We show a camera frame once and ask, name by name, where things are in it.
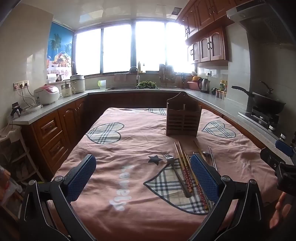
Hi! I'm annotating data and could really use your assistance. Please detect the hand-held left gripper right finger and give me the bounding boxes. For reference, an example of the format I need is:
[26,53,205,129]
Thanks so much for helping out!
[190,153,264,241]

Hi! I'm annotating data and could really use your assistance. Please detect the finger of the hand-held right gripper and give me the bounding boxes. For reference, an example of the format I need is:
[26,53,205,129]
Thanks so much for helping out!
[260,148,287,169]
[275,139,296,157]

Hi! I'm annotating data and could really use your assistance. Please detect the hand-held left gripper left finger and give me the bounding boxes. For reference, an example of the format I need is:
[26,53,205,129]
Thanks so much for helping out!
[20,154,97,241]

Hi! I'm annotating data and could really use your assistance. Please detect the metal fork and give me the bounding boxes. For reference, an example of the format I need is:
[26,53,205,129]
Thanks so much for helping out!
[162,153,193,198]

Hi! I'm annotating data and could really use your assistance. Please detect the wooden utensil holder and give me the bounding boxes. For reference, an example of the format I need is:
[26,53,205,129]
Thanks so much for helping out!
[166,91,202,137]

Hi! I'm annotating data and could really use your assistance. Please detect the person's right hand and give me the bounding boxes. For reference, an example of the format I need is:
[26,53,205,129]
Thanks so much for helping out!
[270,192,296,229]

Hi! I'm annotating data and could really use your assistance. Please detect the metal spoon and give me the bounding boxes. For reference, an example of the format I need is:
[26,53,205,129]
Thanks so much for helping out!
[193,151,211,166]

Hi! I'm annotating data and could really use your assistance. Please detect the gas stove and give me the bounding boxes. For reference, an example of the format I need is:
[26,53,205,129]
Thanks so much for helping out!
[238,107,287,133]

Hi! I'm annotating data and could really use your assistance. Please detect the black wok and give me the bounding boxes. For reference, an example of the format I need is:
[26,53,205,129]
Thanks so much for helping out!
[232,81,286,114]

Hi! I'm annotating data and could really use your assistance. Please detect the wooden base cabinets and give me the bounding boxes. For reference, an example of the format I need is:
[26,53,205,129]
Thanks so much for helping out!
[22,91,269,175]

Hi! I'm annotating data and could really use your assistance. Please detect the pink plaid-heart tablecloth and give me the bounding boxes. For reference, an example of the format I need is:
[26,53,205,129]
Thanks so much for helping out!
[50,107,281,241]

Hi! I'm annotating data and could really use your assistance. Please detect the white shelf rack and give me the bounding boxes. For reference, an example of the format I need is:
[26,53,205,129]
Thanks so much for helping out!
[0,126,45,220]

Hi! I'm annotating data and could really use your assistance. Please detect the grey kitchen countertop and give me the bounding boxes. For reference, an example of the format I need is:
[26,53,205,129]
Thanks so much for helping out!
[11,87,296,166]

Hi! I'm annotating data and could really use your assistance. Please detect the small white cooker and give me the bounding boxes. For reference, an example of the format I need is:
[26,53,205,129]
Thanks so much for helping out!
[61,82,76,97]

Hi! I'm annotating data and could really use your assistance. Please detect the pink white rice cooker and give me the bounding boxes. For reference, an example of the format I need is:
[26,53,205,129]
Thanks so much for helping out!
[34,85,60,105]

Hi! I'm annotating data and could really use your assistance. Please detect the steel electric kettle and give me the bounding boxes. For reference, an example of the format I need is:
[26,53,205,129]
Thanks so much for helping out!
[198,78,211,93]

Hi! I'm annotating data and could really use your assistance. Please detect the white electric pot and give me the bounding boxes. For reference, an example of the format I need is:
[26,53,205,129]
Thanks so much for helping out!
[70,75,86,93]

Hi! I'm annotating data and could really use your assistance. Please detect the small black clamp device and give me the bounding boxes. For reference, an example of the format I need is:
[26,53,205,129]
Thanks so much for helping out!
[10,102,23,116]

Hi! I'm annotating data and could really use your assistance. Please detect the green leafy vegetables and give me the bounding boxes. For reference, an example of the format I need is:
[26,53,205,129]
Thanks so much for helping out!
[137,80,159,89]

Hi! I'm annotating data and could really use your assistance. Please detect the dish drying rack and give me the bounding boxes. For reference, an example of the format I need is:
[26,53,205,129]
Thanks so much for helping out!
[159,64,177,87]

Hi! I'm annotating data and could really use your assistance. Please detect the chrome sink faucet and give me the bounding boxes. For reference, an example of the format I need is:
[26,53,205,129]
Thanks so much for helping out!
[129,66,140,87]

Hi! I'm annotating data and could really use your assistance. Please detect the range hood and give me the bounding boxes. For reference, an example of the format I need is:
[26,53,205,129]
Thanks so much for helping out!
[226,0,296,45]

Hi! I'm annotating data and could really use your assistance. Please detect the kitchen window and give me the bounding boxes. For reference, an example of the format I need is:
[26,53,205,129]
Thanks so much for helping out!
[74,20,197,76]

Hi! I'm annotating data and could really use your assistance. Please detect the white power cables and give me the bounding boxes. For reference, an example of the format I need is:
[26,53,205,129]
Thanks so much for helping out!
[16,86,36,107]

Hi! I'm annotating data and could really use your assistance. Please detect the row of wall sockets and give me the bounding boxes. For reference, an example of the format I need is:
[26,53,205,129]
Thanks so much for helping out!
[13,80,30,90]

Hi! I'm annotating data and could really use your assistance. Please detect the tropical wall poster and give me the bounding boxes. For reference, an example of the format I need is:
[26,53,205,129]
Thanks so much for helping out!
[47,22,75,75]

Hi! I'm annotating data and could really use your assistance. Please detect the wooden wall cabinets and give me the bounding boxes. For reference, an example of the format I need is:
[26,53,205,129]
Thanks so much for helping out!
[178,0,255,64]

